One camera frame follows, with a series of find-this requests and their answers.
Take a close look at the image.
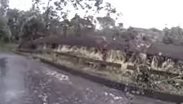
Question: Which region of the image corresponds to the wet grey asphalt road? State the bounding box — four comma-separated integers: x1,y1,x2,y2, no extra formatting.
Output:
0,50,183,104

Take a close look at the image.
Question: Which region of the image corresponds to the bare branchy bush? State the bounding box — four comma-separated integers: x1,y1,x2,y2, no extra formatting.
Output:
128,52,180,96

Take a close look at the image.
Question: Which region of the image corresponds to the wood of trees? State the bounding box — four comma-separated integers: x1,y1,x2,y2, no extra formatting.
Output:
0,0,183,67

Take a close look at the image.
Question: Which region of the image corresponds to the long low old building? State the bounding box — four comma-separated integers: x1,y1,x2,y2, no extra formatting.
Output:
31,27,183,77

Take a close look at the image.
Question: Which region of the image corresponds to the dark kerb edge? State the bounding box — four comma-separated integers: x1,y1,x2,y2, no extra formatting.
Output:
36,58,183,104

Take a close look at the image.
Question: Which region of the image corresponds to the low stone wall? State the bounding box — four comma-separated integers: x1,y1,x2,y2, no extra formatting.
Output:
42,49,183,82

